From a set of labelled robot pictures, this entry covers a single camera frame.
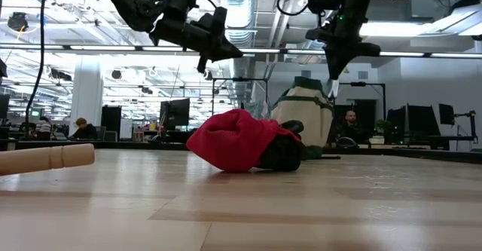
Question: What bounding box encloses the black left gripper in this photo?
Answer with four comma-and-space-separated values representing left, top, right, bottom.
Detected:
149, 6, 244, 74

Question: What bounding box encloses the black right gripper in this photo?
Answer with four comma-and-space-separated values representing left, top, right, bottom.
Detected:
305, 17, 381, 81

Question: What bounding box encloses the cream green canvas gardening bag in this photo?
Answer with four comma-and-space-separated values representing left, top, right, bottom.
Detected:
270, 76, 340, 161

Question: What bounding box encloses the red black gardening glove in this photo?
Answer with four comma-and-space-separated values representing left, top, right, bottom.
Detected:
186, 109, 307, 173

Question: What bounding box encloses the grooved wooden handle garden tool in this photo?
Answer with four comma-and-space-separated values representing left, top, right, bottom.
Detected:
0, 144, 96, 177

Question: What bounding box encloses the rig light bar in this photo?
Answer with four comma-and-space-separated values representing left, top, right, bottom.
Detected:
0, 43, 482, 60

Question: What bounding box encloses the person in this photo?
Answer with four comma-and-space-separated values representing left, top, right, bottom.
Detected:
35, 115, 53, 142
71, 117, 99, 141
340, 110, 368, 145

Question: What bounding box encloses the long ceiling light panel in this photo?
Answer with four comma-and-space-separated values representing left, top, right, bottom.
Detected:
359, 20, 434, 38

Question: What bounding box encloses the green potted plant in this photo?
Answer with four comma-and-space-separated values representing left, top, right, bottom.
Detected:
374, 118, 395, 145

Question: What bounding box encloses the black computer monitor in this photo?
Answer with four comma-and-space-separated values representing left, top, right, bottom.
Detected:
438, 103, 456, 126
159, 98, 191, 131
386, 107, 408, 145
406, 104, 441, 139
0, 94, 11, 121

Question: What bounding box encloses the black dome-shaped object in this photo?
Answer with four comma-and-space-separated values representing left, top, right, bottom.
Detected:
336, 136, 358, 149

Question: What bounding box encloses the black cabinet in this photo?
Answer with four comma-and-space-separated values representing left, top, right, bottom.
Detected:
100, 106, 123, 139

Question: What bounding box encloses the white square pillar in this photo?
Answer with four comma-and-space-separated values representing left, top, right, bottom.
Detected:
69, 57, 103, 139

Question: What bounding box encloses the black table border strip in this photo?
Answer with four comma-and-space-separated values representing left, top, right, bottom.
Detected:
0, 139, 482, 165

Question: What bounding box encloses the silver spiral air duct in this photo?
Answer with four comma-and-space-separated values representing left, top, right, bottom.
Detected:
215, 0, 259, 48

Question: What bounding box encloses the black metal station frame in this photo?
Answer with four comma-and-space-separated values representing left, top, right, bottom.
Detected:
338, 81, 387, 146

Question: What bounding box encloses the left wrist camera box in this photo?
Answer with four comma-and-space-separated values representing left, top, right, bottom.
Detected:
161, 0, 200, 23

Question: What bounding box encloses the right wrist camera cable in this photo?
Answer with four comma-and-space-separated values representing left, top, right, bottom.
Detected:
276, 0, 321, 17

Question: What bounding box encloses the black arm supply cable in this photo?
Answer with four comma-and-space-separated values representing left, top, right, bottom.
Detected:
24, 0, 50, 139

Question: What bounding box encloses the black ceiling device yellow cable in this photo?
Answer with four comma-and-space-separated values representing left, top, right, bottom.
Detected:
8, 11, 29, 33

